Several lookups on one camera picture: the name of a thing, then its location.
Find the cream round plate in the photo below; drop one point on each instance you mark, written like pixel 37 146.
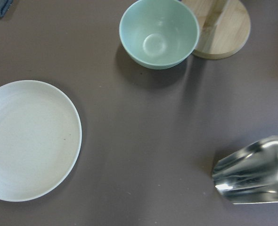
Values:
pixel 40 139

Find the green bowl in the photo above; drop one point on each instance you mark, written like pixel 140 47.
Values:
pixel 158 34

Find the round wooden stand base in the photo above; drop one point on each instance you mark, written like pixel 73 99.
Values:
pixel 224 27

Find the metal scoop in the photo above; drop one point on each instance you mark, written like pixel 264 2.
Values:
pixel 249 175

